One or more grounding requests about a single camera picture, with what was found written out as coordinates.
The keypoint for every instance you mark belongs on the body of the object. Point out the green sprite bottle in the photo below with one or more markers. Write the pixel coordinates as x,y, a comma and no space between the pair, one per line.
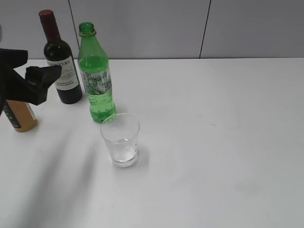
93,63

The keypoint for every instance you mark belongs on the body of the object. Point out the dark red wine bottle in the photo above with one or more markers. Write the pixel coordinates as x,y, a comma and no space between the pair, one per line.
58,52

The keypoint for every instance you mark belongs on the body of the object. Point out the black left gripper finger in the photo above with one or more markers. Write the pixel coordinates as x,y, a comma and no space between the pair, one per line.
42,77

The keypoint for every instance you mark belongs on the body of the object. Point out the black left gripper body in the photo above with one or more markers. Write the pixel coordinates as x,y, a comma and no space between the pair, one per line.
12,85

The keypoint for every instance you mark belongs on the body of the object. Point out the transparent plastic cup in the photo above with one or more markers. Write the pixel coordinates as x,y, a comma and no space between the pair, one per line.
120,133

